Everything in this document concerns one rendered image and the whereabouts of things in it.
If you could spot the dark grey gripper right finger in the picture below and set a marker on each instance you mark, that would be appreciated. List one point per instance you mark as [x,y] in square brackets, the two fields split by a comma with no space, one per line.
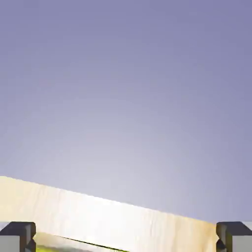
[228,234]

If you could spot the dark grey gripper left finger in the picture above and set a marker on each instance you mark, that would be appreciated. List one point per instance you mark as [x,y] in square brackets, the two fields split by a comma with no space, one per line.
[23,234]

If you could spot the large yellow box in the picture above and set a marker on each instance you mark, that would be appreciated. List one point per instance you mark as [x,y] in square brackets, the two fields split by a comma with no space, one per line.
[59,247]

